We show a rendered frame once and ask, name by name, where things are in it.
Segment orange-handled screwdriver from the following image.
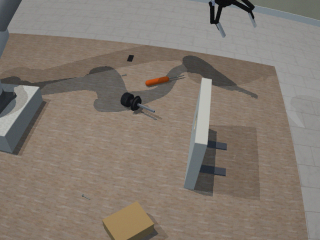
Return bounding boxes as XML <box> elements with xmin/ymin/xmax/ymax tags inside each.
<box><xmin>145</xmin><ymin>75</ymin><xmax>184</xmax><ymax>86</ymax></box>

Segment tan cardboard box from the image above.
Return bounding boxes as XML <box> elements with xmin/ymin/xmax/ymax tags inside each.
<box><xmin>102</xmin><ymin>201</ymin><xmax>154</xmax><ymax>240</ymax></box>

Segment black door knob with metal spindle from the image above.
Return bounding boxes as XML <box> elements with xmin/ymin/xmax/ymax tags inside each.
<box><xmin>120</xmin><ymin>92</ymin><xmax>154</xmax><ymax>112</ymax></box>

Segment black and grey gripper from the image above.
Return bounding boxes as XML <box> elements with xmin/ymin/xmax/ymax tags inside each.
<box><xmin>208</xmin><ymin>0</ymin><xmax>257</xmax><ymax>38</ymax></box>

